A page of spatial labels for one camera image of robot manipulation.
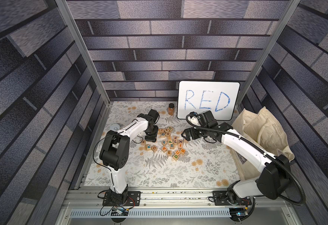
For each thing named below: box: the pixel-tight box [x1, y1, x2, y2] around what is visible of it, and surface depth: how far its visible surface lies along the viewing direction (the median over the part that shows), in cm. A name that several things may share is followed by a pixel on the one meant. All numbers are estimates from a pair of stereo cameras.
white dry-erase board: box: [176, 80, 241, 121], surface depth 97 cm
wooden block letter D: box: [172, 154, 179, 162], surface depth 89 cm
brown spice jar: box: [168, 103, 175, 116], surface depth 109 cm
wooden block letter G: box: [150, 144, 158, 152], surface depth 92 cm
